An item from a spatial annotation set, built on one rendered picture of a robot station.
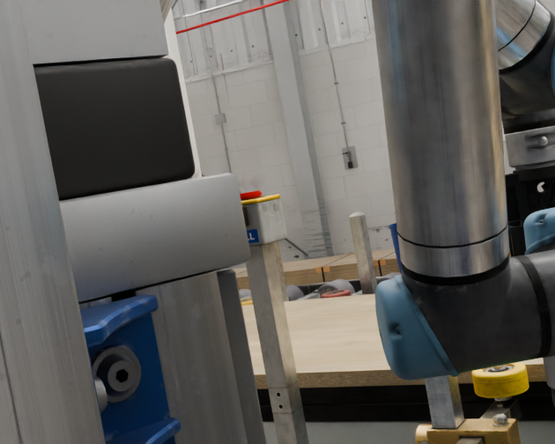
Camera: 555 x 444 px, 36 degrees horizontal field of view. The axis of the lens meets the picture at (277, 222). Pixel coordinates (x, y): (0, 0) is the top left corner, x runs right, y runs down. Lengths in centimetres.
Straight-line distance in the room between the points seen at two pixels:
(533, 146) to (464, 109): 48
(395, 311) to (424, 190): 9
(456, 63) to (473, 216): 10
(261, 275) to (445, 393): 32
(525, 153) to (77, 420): 85
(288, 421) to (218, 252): 106
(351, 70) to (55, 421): 853
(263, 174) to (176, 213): 881
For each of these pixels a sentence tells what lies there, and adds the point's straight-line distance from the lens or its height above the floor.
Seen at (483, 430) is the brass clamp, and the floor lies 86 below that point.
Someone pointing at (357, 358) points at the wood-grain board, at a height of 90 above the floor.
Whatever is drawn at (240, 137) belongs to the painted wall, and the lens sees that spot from 921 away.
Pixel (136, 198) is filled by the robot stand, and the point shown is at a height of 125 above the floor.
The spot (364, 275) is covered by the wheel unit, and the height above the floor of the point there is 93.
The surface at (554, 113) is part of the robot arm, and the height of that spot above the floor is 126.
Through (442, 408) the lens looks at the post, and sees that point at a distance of 124.
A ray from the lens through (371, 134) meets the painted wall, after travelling 866.
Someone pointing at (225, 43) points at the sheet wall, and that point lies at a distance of 932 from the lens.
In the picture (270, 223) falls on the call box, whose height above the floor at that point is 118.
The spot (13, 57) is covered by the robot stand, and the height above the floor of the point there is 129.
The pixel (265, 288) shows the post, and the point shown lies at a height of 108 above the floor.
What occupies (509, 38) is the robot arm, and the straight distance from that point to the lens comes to 83.
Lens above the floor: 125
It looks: 3 degrees down
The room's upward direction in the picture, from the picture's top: 10 degrees counter-clockwise
